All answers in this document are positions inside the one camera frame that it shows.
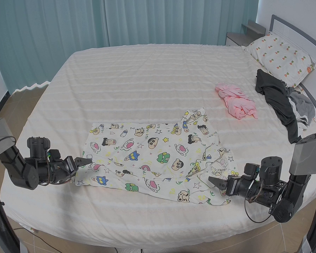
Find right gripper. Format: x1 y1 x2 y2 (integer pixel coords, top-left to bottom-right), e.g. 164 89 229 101
208 176 262 201

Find white printed pillow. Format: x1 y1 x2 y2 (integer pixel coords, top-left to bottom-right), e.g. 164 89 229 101
242 31 316 87

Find pink garment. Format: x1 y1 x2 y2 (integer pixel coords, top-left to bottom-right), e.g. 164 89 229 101
215 82 258 120

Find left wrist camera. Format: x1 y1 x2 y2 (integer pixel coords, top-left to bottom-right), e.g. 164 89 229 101
47 149 61 161

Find black cable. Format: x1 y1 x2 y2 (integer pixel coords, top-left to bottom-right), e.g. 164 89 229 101
243 191 278 224

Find pile of clothes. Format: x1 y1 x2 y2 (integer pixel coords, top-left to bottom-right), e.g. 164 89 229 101
255 69 316 144

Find bed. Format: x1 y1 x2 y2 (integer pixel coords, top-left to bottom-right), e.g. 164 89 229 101
0 15 316 248

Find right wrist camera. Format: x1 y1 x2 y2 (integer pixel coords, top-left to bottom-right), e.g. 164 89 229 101
243 163 261 180

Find blue-green curtain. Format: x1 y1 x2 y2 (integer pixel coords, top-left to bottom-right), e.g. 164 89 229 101
0 0 261 93

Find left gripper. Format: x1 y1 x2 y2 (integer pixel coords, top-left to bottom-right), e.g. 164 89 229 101
51 155 93 183

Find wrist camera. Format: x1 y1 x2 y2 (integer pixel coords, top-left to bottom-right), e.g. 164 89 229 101
47 149 61 161
243 163 261 180

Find grey bedside table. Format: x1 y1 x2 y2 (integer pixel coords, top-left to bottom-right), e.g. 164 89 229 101
226 20 266 47

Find white printed pyjama top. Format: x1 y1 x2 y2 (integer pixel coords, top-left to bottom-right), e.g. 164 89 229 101
74 108 239 206

